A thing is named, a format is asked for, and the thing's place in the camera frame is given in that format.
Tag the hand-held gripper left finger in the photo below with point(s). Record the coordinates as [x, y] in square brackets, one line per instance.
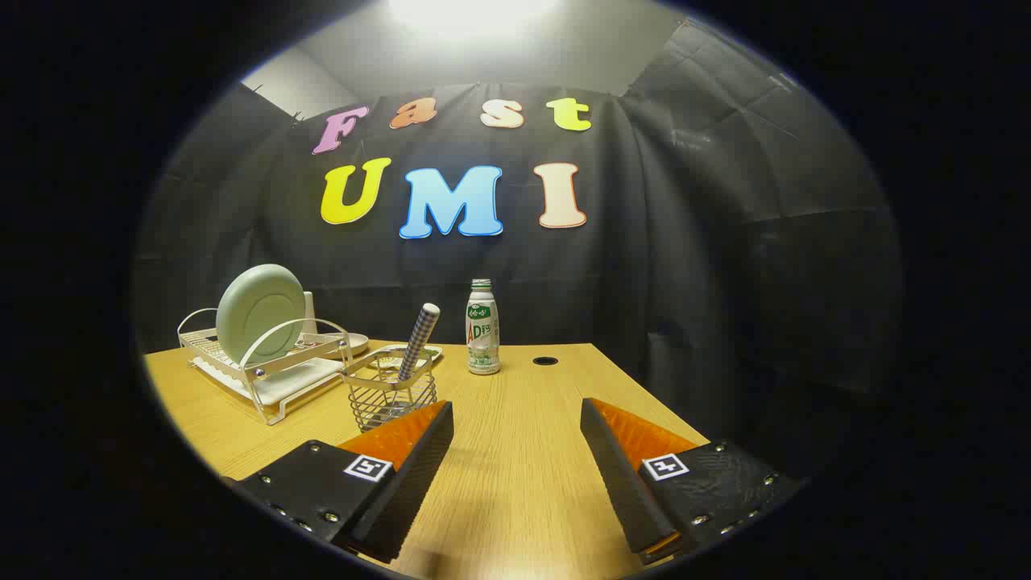
[407, 491]

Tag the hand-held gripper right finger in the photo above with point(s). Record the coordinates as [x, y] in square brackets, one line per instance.
[620, 483]

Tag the pale green plate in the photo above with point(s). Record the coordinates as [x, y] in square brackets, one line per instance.
[258, 314]

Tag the white plate with meat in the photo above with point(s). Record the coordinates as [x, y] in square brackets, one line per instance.
[357, 344]

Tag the white divided snack tray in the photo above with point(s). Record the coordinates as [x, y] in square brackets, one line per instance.
[391, 352]

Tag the white drip tray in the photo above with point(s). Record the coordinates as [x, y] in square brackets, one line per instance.
[290, 387]

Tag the white green drink bottle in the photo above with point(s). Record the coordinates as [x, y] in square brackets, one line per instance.
[482, 334]

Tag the white toaster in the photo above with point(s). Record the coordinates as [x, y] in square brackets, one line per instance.
[309, 316]

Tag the black backdrop cloth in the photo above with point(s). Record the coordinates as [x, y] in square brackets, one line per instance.
[685, 242]

